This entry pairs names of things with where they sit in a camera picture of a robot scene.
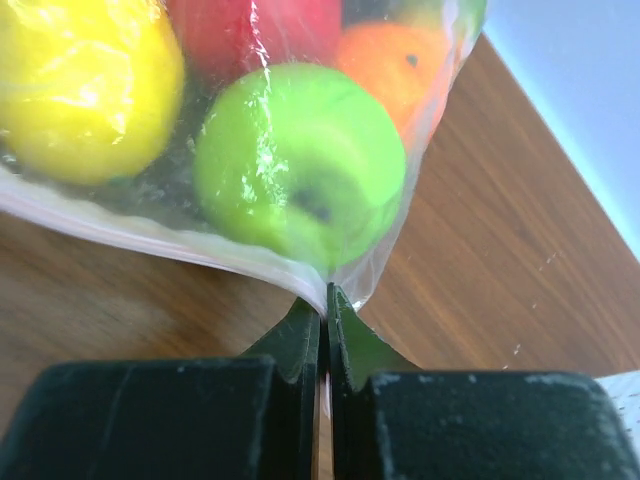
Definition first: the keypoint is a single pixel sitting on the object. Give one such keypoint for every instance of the green fake apple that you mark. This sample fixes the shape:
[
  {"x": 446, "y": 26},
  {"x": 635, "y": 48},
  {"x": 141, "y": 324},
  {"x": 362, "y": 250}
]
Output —
[{"x": 299, "y": 159}]

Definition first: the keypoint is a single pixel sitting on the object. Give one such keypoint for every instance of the red fake apple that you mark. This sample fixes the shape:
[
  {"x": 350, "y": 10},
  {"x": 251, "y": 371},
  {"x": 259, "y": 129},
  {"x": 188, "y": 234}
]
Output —
[{"x": 225, "y": 40}]

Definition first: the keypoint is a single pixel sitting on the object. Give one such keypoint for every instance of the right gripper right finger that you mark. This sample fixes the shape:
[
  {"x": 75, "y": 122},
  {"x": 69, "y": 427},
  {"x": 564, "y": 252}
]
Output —
[{"x": 394, "y": 420}]

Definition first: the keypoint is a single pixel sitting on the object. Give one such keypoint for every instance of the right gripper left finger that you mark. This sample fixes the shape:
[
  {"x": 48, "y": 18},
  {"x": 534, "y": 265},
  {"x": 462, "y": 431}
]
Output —
[{"x": 252, "y": 416}]

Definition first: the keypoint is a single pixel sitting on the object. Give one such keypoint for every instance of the clear zip top bag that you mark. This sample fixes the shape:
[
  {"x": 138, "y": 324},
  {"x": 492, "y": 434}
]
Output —
[{"x": 157, "y": 212}]

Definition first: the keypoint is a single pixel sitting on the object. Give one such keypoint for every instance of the orange fake orange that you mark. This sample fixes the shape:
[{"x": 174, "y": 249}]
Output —
[{"x": 407, "y": 69}]

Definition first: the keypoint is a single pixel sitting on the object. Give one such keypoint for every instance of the yellow fake lemon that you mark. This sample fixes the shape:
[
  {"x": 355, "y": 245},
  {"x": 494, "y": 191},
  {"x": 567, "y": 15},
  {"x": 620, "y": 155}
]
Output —
[{"x": 90, "y": 90}]

